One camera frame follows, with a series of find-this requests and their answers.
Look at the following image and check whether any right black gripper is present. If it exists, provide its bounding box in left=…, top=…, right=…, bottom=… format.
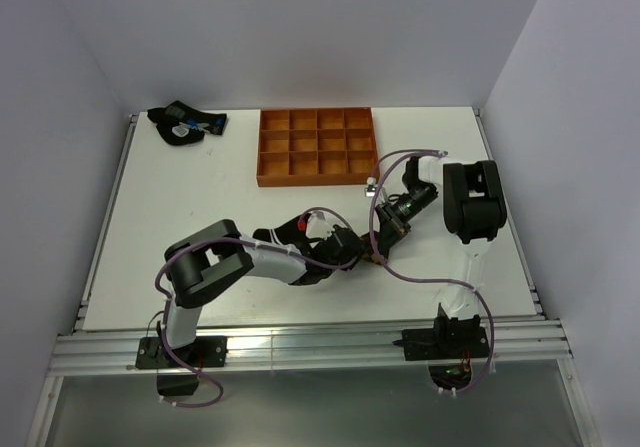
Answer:
left=374, top=184, right=438, bottom=255

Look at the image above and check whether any brown yellow argyle sock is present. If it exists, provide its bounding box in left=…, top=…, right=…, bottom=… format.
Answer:
left=360, top=234, right=389, bottom=264

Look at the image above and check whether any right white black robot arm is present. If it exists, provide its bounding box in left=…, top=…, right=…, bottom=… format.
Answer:
left=367, top=149, right=507, bottom=357

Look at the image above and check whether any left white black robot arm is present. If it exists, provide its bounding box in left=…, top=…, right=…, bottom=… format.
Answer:
left=156, top=213, right=364, bottom=366

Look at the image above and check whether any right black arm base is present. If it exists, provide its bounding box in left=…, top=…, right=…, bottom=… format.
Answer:
left=393, top=328, right=490, bottom=361

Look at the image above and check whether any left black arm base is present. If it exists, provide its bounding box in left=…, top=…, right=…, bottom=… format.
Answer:
left=135, top=336, right=227, bottom=370

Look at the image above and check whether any black white striped sock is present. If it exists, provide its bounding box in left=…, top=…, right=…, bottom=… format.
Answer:
left=252, top=213, right=320, bottom=246

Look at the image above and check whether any orange compartment tray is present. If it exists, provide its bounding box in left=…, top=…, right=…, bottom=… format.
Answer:
left=256, top=107, right=379, bottom=187

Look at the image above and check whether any black blue sock pile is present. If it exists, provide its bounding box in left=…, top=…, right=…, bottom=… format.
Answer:
left=147, top=101, right=228, bottom=147

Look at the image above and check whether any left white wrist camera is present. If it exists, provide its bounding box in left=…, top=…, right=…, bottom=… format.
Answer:
left=297, top=211, right=332, bottom=240

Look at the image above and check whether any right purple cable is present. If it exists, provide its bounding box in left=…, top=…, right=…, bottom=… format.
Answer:
left=367, top=148, right=497, bottom=394

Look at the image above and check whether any purple cable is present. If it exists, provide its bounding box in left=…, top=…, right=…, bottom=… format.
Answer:
left=367, top=148, right=497, bottom=394
left=153, top=207, right=357, bottom=410

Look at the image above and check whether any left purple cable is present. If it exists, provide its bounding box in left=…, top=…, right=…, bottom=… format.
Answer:
left=153, top=207, right=357, bottom=410

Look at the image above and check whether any aluminium front rail frame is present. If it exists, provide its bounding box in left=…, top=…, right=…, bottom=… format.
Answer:
left=47, top=317, right=573, bottom=377

